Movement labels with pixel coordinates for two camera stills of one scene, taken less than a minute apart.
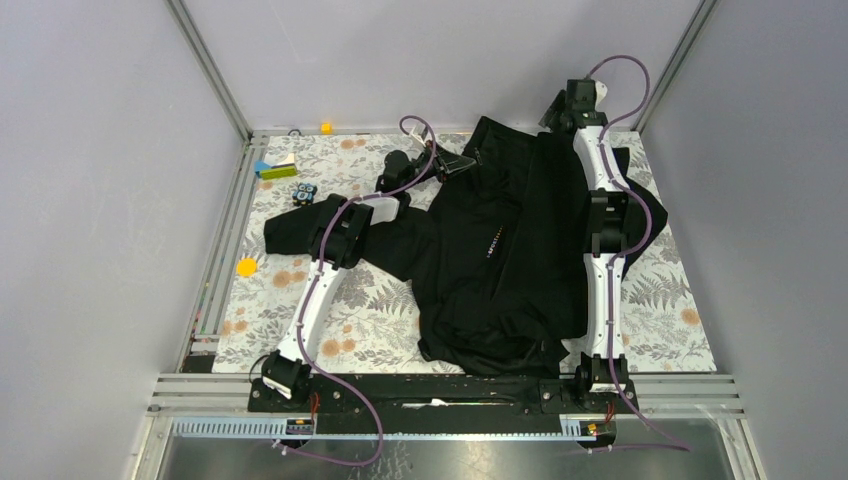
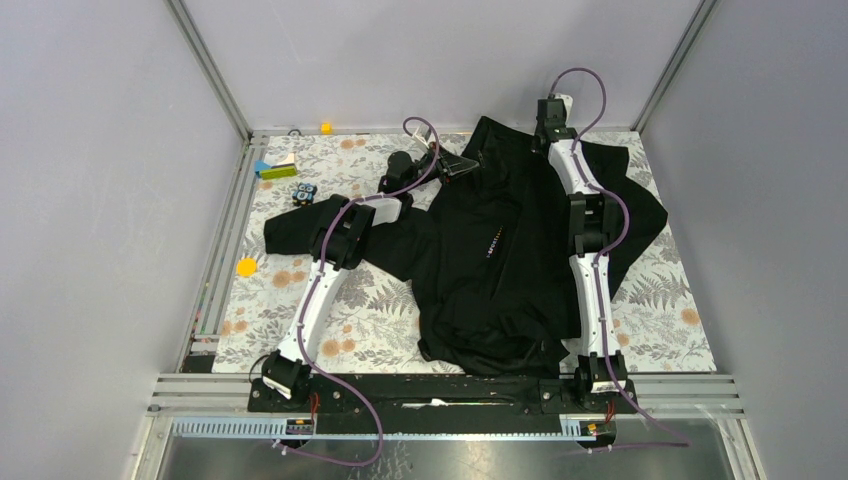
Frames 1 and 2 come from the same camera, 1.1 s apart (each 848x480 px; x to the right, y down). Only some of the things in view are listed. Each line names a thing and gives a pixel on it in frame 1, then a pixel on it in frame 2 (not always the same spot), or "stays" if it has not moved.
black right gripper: x=549 y=119 -> x=532 y=148
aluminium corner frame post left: x=210 y=68 stays
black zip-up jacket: x=498 y=252 stays
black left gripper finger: x=451 y=163 stays
